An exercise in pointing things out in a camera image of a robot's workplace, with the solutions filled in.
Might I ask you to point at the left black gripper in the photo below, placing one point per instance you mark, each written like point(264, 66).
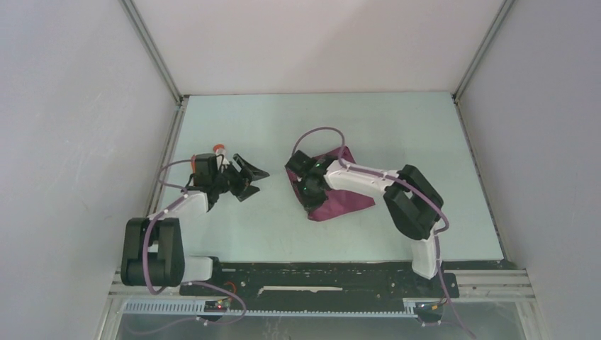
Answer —
point(240, 192)

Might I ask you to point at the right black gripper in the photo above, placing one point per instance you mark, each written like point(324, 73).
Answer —
point(307, 203)

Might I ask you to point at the maroon cloth napkin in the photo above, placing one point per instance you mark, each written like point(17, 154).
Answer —
point(338, 202)

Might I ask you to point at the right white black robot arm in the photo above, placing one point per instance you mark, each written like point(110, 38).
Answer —
point(414, 205)

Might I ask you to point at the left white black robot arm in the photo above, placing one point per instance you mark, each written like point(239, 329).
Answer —
point(153, 252)

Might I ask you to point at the orange plastic spoon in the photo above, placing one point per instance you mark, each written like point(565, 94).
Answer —
point(219, 148)

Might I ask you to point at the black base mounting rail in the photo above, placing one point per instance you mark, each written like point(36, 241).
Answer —
point(337, 285)

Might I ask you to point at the white cable duct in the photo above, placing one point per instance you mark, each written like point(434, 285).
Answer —
point(210, 308)

